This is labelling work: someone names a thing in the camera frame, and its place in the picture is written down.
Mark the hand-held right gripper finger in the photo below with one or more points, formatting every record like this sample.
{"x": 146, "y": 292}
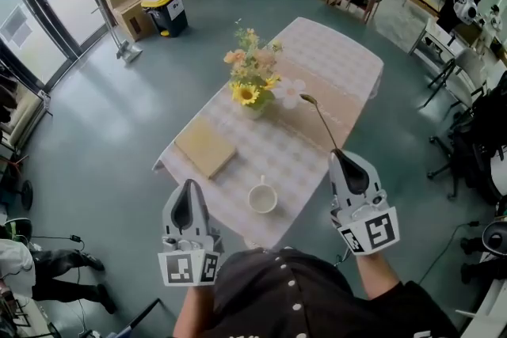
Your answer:
{"x": 336, "y": 186}
{"x": 371, "y": 180}

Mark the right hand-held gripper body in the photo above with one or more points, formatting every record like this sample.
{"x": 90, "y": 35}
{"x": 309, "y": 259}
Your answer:
{"x": 372, "y": 231}

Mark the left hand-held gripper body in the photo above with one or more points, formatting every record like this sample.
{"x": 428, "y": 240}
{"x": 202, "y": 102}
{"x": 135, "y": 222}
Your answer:
{"x": 186, "y": 269}

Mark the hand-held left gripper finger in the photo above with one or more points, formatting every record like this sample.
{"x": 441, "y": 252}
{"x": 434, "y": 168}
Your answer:
{"x": 169, "y": 219}
{"x": 201, "y": 217}

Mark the white cup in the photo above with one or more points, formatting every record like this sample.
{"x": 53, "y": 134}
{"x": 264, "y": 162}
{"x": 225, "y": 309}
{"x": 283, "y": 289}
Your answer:
{"x": 262, "y": 200}

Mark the small gold spoon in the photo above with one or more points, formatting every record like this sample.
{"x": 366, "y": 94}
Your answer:
{"x": 321, "y": 118}

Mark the person's left forearm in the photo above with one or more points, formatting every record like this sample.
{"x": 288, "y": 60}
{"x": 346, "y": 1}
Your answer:
{"x": 194, "y": 312}

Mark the person's right forearm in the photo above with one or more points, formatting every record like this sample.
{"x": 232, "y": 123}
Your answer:
{"x": 376, "y": 275}

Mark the beige table runner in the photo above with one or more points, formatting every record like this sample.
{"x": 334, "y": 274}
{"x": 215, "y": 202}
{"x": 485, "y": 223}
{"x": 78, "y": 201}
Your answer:
{"x": 313, "y": 126}

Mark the pink checked tablecloth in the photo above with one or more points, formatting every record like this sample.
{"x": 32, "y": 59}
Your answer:
{"x": 277, "y": 154}

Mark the tan hardcover book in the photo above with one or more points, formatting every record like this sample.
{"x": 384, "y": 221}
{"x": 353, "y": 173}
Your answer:
{"x": 206, "y": 148}

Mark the person's black buttoned garment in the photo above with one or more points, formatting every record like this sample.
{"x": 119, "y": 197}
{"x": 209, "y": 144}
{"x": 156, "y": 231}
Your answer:
{"x": 301, "y": 301}

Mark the white flower-shaped coaster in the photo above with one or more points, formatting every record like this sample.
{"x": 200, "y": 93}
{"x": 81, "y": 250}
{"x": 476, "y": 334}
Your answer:
{"x": 291, "y": 93}

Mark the black office chair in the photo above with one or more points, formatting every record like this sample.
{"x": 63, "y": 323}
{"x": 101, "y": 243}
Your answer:
{"x": 479, "y": 138}

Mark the dark dome-shaped device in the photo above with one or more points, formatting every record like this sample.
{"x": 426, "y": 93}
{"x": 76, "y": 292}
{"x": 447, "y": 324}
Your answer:
{"x": 497, "y": 237}

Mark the white black-striped robot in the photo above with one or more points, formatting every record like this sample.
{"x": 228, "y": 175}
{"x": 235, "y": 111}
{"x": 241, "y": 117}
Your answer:
{"x": 500, "y": 174}

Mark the black round stand base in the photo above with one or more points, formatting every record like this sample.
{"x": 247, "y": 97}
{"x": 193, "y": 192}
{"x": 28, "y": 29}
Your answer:
{"x": 26, "y": 194}

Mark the grey chair with black legs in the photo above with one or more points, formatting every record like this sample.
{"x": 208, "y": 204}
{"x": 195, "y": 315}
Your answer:
{"x": 469, "y": 71}

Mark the pink and peach flower bouquet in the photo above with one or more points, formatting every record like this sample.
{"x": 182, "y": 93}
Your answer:
{"x": 251, "y": 55}

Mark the grey floor mop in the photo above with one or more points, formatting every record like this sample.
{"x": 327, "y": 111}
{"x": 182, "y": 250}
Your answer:
{"x": 128, "y": 51}

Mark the cardboard box with dark print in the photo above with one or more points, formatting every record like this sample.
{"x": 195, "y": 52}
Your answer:
{"x": 134, "y": 21}

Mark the dark bin with yellow lid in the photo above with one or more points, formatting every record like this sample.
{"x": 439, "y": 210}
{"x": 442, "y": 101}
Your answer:
{"x": 168, "y": 12}

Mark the glass door with black frame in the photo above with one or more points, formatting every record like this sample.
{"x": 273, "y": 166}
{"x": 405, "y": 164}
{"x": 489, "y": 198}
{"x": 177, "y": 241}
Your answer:
{"x": 47, "y": 0}

